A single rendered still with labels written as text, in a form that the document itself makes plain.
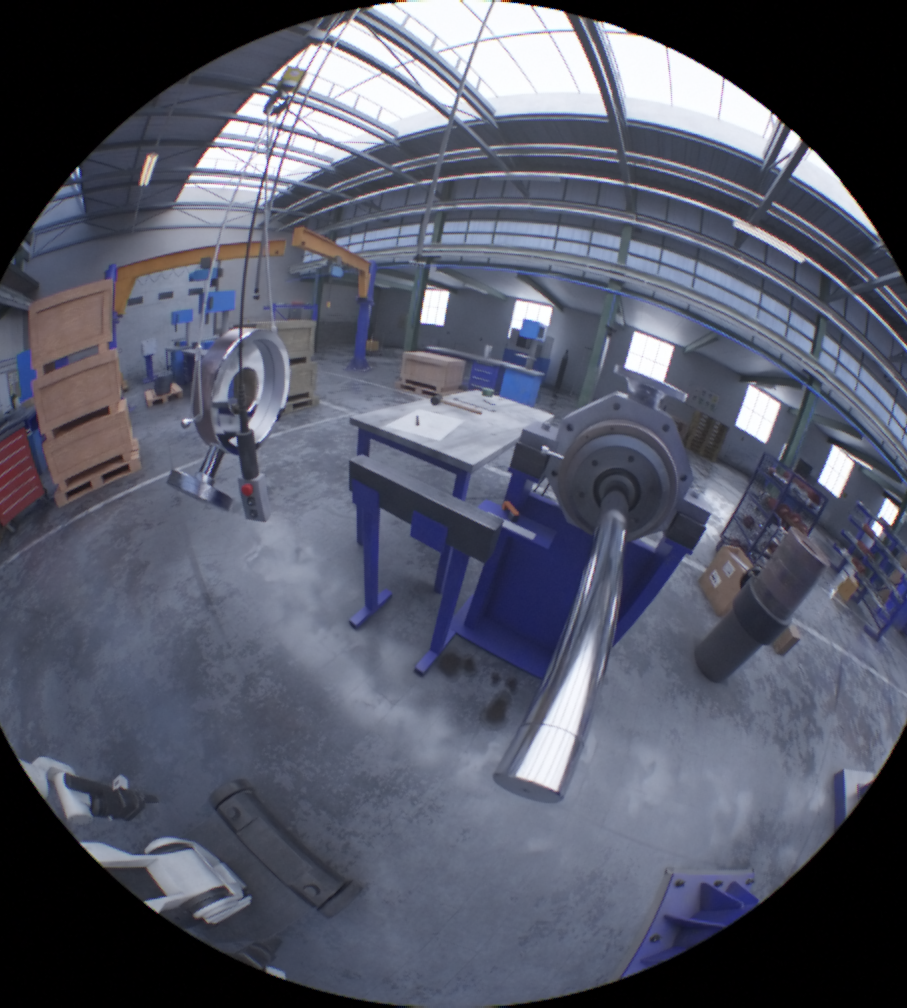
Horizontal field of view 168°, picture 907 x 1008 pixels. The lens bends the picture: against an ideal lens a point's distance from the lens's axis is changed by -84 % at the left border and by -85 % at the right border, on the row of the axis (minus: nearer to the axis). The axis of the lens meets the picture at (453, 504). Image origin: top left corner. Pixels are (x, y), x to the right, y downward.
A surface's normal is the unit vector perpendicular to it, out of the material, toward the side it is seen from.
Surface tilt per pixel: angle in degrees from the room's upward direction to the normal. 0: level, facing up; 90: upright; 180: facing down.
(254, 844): 0
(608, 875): 0
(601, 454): 90
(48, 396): 90
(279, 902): 0
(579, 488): 90
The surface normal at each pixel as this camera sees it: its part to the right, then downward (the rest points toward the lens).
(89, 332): 0.84, 0.40
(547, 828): 0.17, -0.83
